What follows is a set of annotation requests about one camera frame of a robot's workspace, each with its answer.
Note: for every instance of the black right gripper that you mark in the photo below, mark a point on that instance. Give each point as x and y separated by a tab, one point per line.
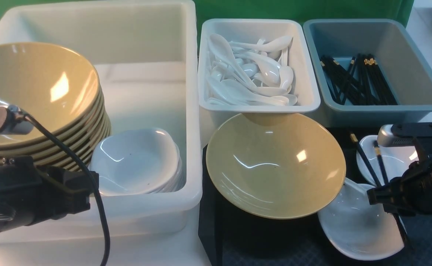
408	195

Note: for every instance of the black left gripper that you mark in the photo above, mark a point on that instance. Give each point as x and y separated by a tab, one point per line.
43	193

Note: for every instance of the white sauce dish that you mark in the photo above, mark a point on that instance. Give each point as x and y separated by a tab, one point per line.
357	229
396	159

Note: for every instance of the black chopstick gold tip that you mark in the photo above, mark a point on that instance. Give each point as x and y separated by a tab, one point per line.
402	230

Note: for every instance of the yellow noodle bowl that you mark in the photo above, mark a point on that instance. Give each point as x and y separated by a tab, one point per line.
276	166

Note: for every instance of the top stacked yellow bowl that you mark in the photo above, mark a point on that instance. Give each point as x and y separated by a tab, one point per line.
56	85

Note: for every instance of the blue-grey chopstick bin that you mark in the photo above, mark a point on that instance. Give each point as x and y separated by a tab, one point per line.
406	70

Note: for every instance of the stack of yellow bowls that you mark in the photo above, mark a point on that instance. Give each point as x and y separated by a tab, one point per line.
82	137

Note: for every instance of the stack of white sauce dishes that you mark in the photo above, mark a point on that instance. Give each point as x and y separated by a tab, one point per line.
137	162

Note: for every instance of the pile of black chopsticks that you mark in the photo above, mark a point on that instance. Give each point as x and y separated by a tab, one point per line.
360	82

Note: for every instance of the black serving tray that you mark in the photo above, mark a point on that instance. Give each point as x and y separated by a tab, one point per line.
233	237

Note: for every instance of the pile of white spoons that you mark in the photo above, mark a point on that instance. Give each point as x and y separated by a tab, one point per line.
248	74

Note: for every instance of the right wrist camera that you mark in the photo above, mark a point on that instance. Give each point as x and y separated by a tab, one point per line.
402	134

